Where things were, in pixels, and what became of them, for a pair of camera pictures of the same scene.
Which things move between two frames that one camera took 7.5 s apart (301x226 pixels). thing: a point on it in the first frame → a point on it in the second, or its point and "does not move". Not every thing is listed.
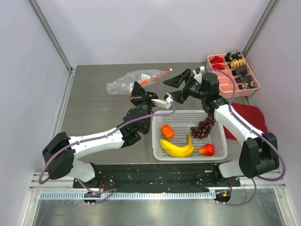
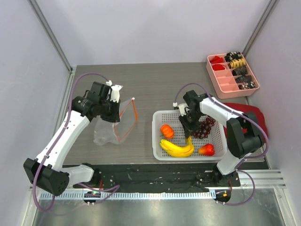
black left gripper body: (144, 102) → (108, 110)
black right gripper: (186, 84) → (188, 121)
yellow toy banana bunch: (176, 151) does not move
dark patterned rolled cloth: (243, 78) does not move
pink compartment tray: (235, 64) does not move
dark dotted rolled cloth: (246, 85) does not move
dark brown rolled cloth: (241, 71) does not move
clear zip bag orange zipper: (123, 84) → (106, 131)
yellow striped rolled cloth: (237, 63) does not move
